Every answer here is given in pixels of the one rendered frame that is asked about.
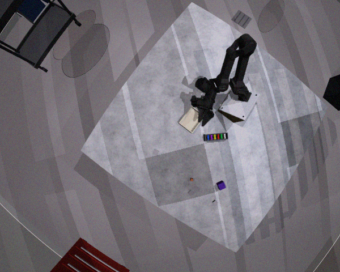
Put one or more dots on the violet cube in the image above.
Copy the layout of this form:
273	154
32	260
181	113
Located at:
221	185

